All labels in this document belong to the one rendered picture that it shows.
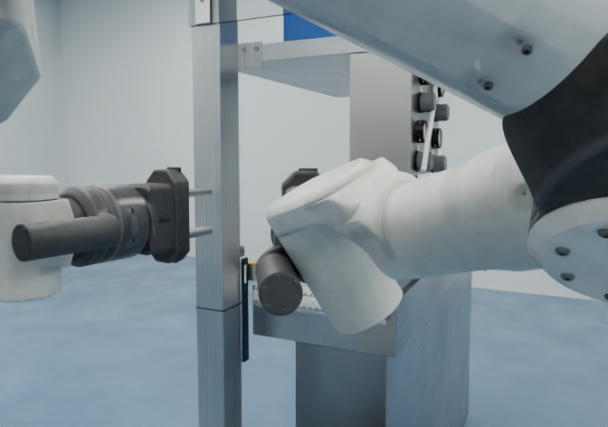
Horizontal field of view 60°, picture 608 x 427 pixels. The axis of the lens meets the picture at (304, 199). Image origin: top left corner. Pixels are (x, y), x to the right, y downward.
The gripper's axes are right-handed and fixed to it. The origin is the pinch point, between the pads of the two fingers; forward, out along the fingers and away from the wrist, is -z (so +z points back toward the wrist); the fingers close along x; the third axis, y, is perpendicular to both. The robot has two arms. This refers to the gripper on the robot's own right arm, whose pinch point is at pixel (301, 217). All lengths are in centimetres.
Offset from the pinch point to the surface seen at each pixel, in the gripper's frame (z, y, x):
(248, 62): -31.0, -6.2, -24.4
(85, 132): -563, -186, -34
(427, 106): -18.5, 22.7, -15.8
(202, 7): -28.4, -14.0, -33.1
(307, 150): -410, 50, -12
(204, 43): -29.0, -13.7, -27.1
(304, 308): -27.5, 3.5, 19.8
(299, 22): -29.4, 2.8, -31.3
